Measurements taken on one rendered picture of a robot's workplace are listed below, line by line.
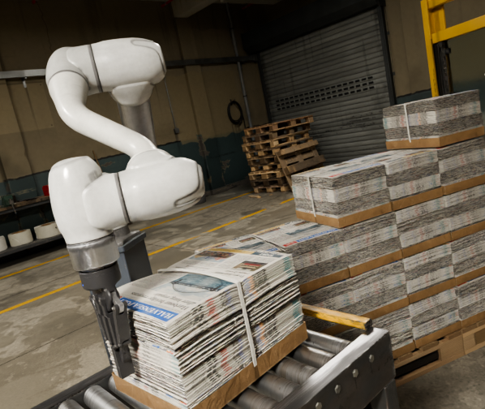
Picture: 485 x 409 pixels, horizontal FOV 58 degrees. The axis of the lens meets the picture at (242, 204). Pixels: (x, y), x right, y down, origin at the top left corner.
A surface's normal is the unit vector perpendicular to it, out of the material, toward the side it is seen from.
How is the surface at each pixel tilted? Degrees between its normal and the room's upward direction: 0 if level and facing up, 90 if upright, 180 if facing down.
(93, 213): 94
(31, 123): 90
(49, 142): 90
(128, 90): 142
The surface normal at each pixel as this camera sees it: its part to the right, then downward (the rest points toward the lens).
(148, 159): -0.08, -0.79
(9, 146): 0.66, 0.00
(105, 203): 0.31, 0.07
